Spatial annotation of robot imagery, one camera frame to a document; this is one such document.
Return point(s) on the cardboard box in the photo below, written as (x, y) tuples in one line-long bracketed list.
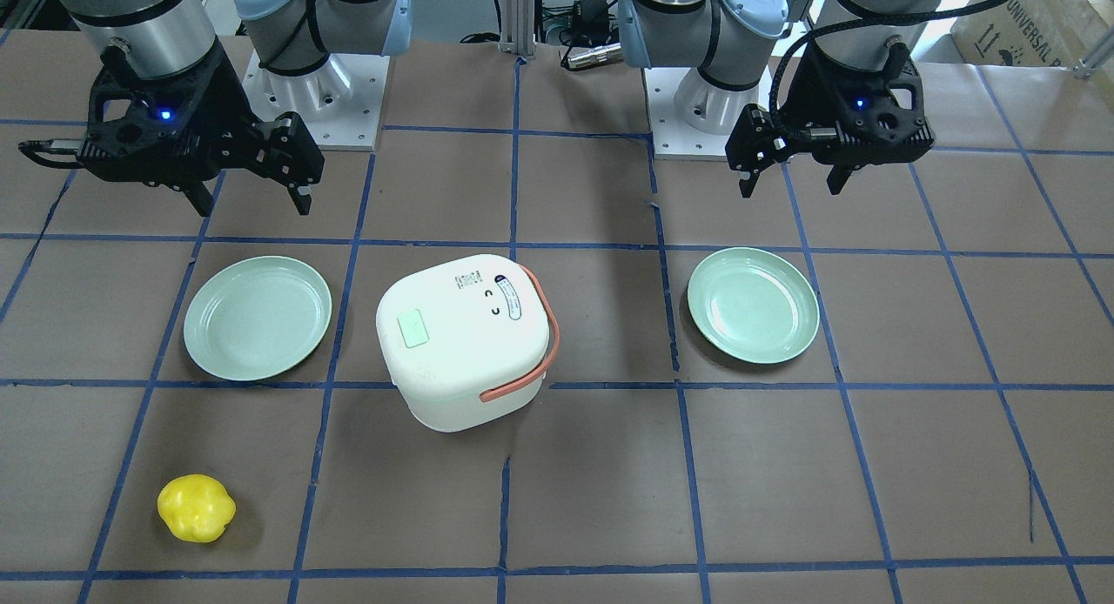
[(1032, 32)]

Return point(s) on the silver cylindrical connector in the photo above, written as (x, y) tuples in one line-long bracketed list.
[(592, 58)]

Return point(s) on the yellow bell pepper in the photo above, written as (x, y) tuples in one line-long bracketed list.
[(196, 508)]

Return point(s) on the aluminium frame post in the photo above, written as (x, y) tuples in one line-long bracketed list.
[(516, 34)]

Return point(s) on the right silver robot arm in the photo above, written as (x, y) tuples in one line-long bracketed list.
[(291, 37)]

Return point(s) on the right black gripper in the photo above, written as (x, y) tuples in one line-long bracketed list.
[(228, 108)]

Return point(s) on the black power adapter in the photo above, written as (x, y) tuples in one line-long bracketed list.
[(590, 20)]

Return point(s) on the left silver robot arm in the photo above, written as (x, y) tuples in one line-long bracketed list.
[(729, 41)]

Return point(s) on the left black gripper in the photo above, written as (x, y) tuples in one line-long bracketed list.
[(806, 108)]

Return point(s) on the green plate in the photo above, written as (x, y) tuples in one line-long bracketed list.
[(257, 318), (753, 305)]

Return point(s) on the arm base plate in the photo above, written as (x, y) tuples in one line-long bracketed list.
[(670, 117), (348, 108)]

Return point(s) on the orange rice cooker handle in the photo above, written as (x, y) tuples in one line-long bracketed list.
[(535, 341)]

